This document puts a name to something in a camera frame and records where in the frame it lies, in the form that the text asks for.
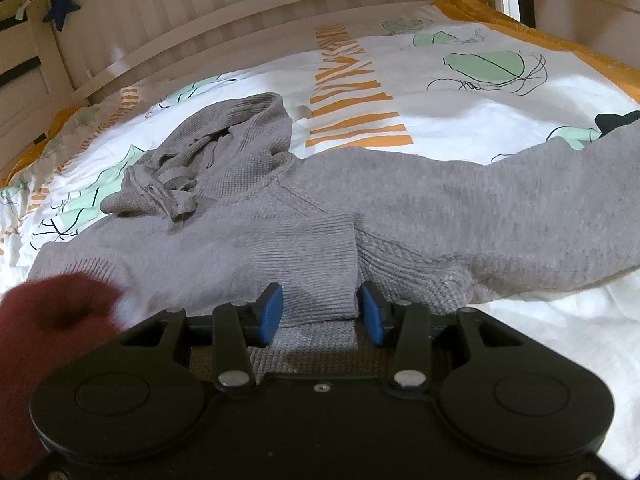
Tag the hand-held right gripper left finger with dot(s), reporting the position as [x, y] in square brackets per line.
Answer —
[270, 310]

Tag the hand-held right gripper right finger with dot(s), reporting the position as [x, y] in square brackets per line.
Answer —
[372, 310]

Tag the grey knitted hooded sweater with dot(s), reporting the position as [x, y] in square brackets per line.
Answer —
[400, 200]

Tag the person's left forearm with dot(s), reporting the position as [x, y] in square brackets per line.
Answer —
[45, 340]

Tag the dark cloth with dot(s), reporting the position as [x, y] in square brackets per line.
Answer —
[617, 121]

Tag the window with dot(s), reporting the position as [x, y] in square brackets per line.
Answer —
[515, 7]

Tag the blue star decoration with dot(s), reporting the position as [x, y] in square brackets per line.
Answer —
[62, 7]

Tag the small hanging tag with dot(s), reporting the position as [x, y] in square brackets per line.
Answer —
[22, 12]

